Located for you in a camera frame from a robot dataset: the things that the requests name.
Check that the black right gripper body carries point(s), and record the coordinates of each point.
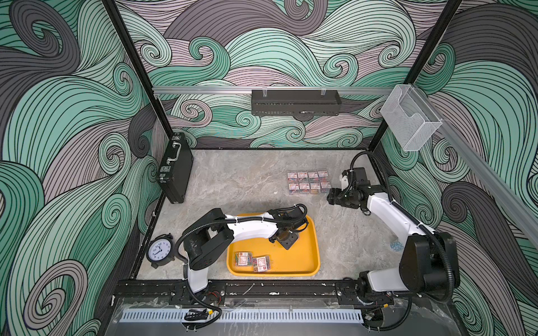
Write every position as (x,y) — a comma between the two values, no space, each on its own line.
(342,197)

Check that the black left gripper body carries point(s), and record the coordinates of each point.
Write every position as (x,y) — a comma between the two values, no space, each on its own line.
(288,240)

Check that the paper clip box nine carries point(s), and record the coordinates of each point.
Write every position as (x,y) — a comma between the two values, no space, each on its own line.
(325,186)

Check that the yellow plastic tray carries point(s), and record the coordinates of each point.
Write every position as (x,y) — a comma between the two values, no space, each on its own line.
(301,260)

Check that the paper clip box two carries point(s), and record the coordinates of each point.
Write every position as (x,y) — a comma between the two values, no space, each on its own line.
(323,176)

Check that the paper clip box five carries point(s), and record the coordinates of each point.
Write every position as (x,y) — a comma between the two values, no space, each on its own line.
(293,188)

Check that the paper clip box eight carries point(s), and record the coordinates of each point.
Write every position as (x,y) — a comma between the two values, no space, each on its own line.
(315,188)

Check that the paper clip box four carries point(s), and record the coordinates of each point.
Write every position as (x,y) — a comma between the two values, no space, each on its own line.
(304,188)

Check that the paper clip box seven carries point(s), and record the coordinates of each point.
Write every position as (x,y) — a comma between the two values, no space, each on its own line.
(261,264)

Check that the paper clip box one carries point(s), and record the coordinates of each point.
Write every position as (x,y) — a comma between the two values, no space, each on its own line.
(313,176)

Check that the paper clip box eleven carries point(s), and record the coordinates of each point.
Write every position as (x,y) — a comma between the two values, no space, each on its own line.
(292,177)

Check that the paper clip box three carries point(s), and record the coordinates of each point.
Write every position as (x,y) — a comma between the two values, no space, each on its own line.
(302,177)

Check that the paper clip box six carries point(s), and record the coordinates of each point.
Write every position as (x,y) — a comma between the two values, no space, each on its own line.
(243,259)

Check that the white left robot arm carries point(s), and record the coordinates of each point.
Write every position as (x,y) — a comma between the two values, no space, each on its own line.
(203,242)

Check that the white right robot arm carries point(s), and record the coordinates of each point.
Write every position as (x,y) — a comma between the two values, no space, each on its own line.
(429,262)

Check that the small clear dice cup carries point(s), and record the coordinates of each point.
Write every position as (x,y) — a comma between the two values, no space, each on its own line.
(396,246)

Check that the white round gauge dial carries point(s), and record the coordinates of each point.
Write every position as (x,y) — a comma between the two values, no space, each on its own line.
(160,251)

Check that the clear acrylic wall holder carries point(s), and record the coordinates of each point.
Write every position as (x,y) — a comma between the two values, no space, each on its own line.
(411,117)

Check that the white slotted cable duct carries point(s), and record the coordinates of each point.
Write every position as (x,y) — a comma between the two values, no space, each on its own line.
(250,315)

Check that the black briefcase with metal handle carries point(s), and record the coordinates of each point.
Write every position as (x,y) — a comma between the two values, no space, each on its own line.
(175,169)

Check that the black wall-mounted shelf tray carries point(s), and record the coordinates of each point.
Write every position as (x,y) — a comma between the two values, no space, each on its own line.
(301,104)

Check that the black corner frame post right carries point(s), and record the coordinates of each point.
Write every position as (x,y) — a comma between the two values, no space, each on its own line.
(430,46)

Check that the black corner frame post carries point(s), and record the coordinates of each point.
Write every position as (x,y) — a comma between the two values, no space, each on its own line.
(119,25)
(430,46)

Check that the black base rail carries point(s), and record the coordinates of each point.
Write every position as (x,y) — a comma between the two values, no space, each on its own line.
(347,291)

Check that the aluminium wall rail right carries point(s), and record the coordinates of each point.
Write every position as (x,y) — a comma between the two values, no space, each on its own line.
(479,142)

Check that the black corner frame post left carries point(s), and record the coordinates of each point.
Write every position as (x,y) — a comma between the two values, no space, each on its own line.
(119,25)

